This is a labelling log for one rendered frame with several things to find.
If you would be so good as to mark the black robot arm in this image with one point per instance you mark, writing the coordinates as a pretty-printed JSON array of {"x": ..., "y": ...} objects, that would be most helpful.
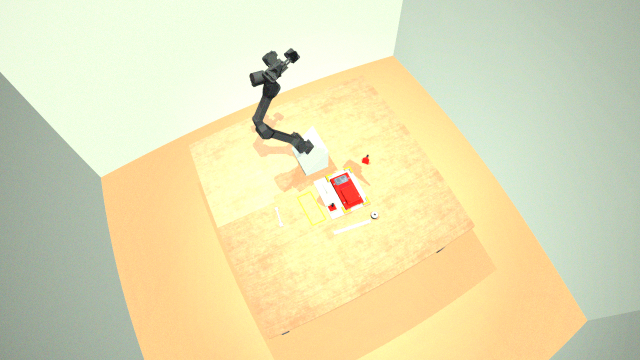
[{"x": 269, "y": 91}]

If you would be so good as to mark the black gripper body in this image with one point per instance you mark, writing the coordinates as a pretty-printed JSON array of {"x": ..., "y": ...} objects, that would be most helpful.
[{"x": 267, "y": 77}]

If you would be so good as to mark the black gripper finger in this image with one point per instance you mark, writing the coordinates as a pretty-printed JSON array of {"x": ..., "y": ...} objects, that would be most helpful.
[
  {"x": 293, "y": 54},
  {"x": 275, "y": 72}
]

